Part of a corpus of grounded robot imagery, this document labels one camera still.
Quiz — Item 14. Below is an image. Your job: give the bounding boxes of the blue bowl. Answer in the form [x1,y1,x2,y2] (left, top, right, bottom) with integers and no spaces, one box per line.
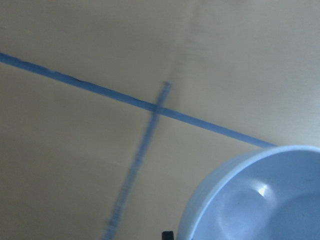
[176,145,320,240]

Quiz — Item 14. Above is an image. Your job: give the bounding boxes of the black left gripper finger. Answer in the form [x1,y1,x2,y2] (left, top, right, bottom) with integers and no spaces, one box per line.
[161,231,174,240]

